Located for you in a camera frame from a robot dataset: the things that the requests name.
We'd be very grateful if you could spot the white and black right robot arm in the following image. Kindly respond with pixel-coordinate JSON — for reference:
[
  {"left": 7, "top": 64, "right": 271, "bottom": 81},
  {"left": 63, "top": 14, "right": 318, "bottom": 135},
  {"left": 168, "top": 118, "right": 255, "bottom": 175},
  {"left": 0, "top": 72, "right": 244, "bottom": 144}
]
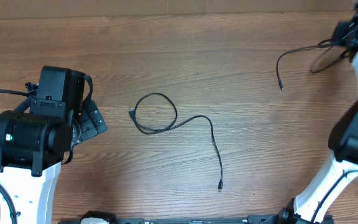
[{"left": 265, "top": 1, "right": 358, "bottom": 223}]

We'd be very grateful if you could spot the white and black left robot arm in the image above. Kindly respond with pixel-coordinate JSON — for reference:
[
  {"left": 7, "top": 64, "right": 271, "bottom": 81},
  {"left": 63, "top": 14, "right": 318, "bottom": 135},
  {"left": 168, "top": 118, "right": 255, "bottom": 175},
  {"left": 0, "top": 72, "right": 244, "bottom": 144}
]
[{"left": 0, "top": 66, "right": 108, "bottom": 223}]

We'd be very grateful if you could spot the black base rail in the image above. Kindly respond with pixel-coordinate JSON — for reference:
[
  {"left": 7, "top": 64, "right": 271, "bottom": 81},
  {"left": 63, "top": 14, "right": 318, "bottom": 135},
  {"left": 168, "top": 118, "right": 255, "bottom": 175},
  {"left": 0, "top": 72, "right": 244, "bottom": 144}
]
[{"left": 58, "top": 209, "right": 310, "bottom": 224}]

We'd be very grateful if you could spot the black thin USB-C cable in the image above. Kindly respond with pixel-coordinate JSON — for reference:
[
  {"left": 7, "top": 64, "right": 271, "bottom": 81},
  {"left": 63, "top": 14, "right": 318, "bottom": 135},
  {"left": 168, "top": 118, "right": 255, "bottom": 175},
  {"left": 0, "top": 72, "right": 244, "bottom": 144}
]
[{"left": 128, "top": 92, "right": 224, "bottom": 193}]

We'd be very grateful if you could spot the black USB-A cable with coil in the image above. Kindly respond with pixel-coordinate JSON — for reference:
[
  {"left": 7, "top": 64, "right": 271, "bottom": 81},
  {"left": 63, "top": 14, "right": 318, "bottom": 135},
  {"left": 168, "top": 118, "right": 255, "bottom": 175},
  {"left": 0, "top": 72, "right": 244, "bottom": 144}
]
[{"left": 275, "top": 37, "right": 354, "bottom": 91}]

